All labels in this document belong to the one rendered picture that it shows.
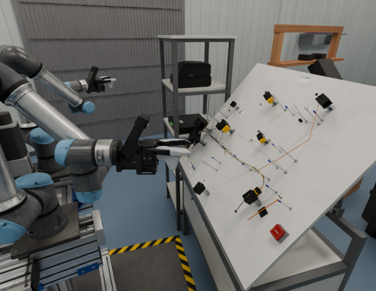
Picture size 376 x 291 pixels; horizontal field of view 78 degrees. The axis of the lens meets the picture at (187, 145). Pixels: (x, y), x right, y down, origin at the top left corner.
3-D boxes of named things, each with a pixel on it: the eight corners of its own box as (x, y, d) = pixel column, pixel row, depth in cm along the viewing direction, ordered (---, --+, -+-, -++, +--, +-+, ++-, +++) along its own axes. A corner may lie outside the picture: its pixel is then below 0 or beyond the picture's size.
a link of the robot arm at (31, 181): (64, 196, 94) (56, 167, 88) (46, 219, 82) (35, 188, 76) (34, 196, 94) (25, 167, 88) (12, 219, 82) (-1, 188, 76)
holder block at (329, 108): (326, 97, 116) (317, 86, 112) (338, 109, 108) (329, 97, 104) (317, 103, 118) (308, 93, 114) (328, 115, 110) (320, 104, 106)
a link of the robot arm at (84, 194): (110, 183, 77) (105, 155, 72) (99, 206, 67) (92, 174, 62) (86, 183, 77) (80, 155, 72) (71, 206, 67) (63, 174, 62)
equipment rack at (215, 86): (177, 231, 241) (171, 35, 161) (166, 196, 293) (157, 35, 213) (221, 222, 253) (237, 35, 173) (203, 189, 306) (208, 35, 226)
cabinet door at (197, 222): (202, 252, 171) (204, 211, 154) (183, 204, 218) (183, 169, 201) (205, 251, 171) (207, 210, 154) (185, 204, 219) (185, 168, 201)
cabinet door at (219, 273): (235, 336, 123) (242, 290, 106) (201, 252, 170) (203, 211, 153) (239, 335, 123) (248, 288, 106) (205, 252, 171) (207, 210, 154)
